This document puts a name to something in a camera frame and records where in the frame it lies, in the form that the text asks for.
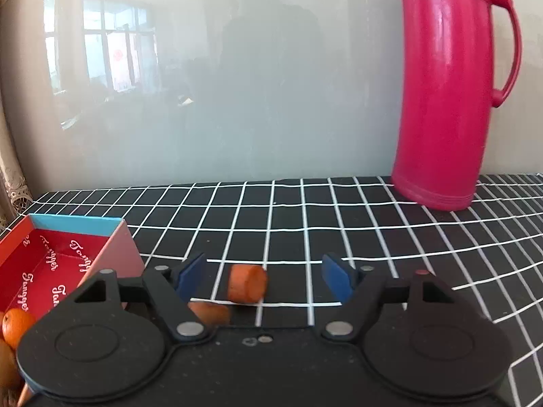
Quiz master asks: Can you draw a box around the pink thermos flask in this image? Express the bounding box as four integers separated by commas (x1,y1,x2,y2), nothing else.
391,0,522,211

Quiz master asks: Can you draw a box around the black white grid tablecloth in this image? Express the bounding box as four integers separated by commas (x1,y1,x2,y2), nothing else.
27,174,542,406

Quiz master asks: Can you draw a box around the orange mandarin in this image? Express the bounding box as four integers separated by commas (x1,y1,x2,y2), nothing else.
2,308,36,349

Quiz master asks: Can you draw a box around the dark brown passion fruit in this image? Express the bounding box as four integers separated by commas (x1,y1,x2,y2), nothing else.
0,387,19,407

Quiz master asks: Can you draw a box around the red cardboard tray box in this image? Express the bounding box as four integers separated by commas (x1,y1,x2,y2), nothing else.
1,214,165,406

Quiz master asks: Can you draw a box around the beige lace curtain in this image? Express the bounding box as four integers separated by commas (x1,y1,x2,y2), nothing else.
1,0,32,231

